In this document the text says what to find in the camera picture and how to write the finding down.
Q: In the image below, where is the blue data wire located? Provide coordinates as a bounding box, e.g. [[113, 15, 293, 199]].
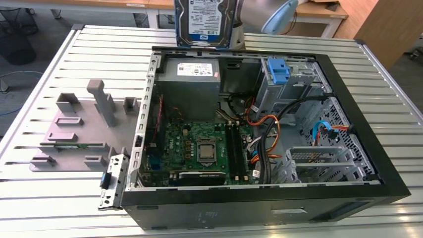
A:
[[311, 120, 333, 147]]

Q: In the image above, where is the orange red power wire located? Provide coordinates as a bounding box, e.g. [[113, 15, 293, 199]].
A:
[[315, 125, 355, 149]]

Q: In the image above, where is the hard disk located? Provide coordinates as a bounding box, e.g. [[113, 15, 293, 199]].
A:
[[173, 0, 239, 50]]

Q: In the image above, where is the metal disk bay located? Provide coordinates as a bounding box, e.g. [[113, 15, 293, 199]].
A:
[[285, 146, 377, 184]]

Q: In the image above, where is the grey power supply unit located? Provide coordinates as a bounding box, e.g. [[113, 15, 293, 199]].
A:
[[155, 58, 221, 122]]

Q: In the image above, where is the green motherboard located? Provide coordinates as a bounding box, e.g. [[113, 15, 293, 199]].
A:
[[138, 121, 261, 186]]

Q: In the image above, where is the silver CPU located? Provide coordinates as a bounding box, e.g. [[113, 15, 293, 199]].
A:
[[197, 144, 217, 159]]

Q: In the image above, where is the black RAM slot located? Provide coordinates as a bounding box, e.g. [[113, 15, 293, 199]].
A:
[[225, 120, 241, 182], [235, 120, 251, 181]]

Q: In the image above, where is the CPU socket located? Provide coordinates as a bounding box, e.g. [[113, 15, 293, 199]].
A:
[[195, 138, 221, 167]]

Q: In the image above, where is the black graphics card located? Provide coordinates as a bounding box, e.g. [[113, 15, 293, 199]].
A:
[[168, 171, 228, 186]]

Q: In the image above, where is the blue plastic drive latch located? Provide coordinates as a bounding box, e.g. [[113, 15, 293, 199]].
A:
[[268, 58, 291, 85]]

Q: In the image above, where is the grey metal drive cage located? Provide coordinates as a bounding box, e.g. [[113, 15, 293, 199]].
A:
[[256, 58, 331, 122]]

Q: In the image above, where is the hinged metal slot retainer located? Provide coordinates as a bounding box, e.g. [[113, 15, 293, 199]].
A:
[[97, 153, 129, 211]]

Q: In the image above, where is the black open PC case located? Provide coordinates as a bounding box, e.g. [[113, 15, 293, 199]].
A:
[[120, 45, 412, 230]]

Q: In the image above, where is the grey parts rack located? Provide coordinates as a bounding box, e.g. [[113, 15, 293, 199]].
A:
[[28, 79, 140, 173]]

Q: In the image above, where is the green RAM stick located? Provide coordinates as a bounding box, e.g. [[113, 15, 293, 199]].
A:
[[38, 141, 102, 151]]

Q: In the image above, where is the wooden top desk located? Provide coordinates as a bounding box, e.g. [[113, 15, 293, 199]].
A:
[[289, 0, 349, 38]]

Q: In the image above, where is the black round bin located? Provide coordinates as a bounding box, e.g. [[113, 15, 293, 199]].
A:
[[1, 37, 36, 65]]

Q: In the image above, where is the brown wooden cabinet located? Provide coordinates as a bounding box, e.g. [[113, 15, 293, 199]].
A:
[[352, 0, 423, 71]]

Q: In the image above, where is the black mesh waste basket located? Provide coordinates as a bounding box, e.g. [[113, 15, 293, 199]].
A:
[[0, 7, 40, 37]]

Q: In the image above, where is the red twisted fan wire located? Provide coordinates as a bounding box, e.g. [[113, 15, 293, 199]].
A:
[[149, 95, 165, 147]]

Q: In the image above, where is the power supply wire bundle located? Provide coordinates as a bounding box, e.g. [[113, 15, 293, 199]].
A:
[[213, 95, 336, 185]]

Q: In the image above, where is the long grey frame desk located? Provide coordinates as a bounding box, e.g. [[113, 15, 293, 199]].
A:
[[0, 0, 177, 28]]

